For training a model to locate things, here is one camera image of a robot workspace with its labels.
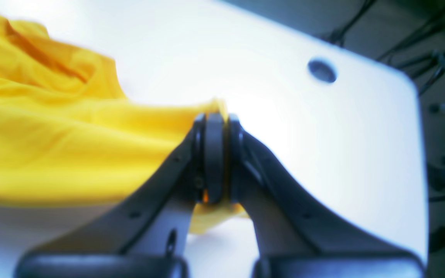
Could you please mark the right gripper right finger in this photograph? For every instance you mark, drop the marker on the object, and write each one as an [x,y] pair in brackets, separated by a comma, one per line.
[298,236]

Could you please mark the orange yellow T-shirt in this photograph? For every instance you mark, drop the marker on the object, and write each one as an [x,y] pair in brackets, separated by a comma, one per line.
[69,135]

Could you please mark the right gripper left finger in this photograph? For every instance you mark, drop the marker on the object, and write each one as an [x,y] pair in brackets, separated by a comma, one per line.
[144,236]

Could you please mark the black table grommet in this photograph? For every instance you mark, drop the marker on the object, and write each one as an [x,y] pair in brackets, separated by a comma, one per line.
[322,70]

